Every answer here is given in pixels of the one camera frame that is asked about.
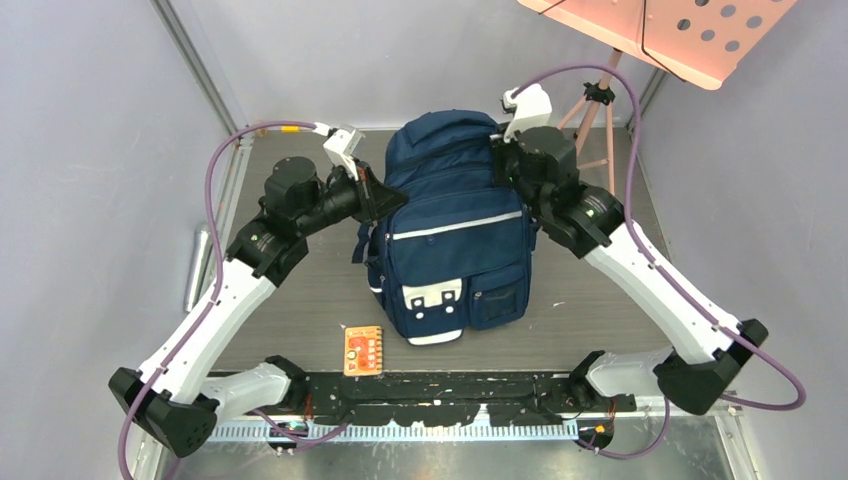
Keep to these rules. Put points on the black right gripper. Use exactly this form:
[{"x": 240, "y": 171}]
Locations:
[{"x": 499, "y": 148}]

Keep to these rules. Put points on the silver metal cylinder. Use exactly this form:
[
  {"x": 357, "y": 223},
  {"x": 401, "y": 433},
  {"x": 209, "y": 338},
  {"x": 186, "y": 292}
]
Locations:
[{"x": 197, "y": 267}]

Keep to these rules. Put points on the navy blue backpack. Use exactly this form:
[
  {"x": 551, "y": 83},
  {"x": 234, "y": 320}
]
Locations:
[{"x": 459, "y": 253}]

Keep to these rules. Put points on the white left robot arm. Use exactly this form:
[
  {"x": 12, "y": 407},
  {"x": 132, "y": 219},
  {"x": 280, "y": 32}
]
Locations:
[{"x": 171, "y": 395}]

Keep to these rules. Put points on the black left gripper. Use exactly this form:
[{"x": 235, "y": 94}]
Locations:
[{"x": 376, "y": 198}]

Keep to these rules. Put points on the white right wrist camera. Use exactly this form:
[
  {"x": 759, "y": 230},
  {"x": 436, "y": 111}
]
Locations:
[{"x": 530, "y": 107}]

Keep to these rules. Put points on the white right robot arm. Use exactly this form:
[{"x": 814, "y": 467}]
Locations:
[{"x": 706, "y": 350}]

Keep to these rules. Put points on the pink music stand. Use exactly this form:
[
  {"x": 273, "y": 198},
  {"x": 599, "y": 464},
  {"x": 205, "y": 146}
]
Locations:
[{"x": 698, "y": 42}]

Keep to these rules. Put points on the orange spiral notepad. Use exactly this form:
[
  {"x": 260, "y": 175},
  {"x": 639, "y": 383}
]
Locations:
[{"x": 363, "y": 351}]

